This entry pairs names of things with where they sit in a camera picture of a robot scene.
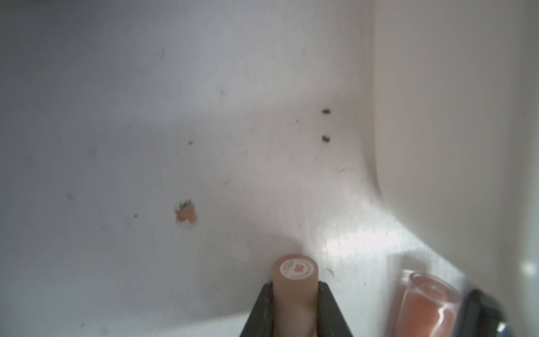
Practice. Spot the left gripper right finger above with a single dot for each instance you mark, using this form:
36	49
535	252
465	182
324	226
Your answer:
330	321

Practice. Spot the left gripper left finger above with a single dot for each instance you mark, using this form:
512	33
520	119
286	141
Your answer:
260	322

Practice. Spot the beige matte lipstick tube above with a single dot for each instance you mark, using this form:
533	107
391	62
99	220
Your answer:
295	282

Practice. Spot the white plastic storage box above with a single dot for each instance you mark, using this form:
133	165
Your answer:
456	134

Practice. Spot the clear coral lipstick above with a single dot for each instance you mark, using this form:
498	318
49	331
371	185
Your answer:
429	307

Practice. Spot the black lipstick with text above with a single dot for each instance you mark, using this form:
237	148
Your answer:
481	316

